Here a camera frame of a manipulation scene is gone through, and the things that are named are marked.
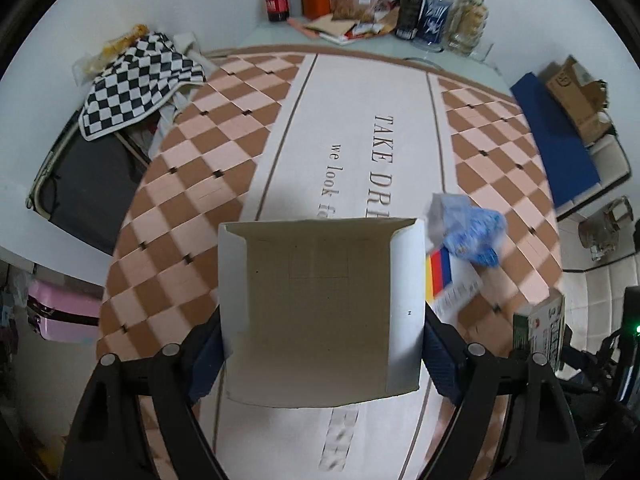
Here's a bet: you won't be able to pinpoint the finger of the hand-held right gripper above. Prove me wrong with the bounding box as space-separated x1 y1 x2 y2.
552 327 616 383

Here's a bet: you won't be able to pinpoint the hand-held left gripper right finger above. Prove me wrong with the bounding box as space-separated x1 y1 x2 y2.
415 305 586 480

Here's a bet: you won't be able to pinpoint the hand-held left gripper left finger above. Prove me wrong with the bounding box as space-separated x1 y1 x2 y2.
59 305 236 480

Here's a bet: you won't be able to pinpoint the green medicine box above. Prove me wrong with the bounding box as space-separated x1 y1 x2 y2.
512 292 568 373

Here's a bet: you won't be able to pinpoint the white green box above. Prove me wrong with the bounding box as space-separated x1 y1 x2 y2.
217 217 426 408

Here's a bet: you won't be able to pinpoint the white padded chair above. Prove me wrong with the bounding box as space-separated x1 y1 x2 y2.
557 255 640 351

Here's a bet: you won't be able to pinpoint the white box with colour stripes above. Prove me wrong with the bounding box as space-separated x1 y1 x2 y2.
425 247 483 318

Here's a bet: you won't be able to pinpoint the crumpled blue wrapper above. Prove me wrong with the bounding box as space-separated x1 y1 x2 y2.
427 194 508 268

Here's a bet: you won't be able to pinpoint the pink suitcase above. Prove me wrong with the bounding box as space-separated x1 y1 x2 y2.
27 280 103 343

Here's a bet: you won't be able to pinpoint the checkered brown pink tablecloth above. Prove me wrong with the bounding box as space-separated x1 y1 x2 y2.
97 45 566 480

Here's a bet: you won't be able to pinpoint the chair with blue cushion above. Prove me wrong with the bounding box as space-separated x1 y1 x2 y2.
510 72 633 216

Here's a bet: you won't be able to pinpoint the brown cardboard box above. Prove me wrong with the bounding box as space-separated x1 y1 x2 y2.
545 56 616 148

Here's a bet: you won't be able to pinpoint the black white checkered cloth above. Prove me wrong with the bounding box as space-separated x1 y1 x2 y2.
80 31 207 142

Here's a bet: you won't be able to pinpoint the yellow plastic bag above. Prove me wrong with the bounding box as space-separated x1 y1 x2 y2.
72 24 151 81

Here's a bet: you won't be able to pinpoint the golden liquor bottle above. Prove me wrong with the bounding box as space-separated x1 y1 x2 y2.
447 0 491 56

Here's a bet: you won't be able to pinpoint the clear bottle with blue label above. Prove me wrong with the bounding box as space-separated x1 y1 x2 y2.
417 0 458 51

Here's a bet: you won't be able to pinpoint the papers and snack bags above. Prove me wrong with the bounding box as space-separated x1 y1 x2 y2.
287 10 401 46

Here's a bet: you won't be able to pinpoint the black spray can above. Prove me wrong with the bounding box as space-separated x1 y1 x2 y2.
395 0 432 41

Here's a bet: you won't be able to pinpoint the orange box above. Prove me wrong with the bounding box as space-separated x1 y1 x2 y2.
302 0 341 21

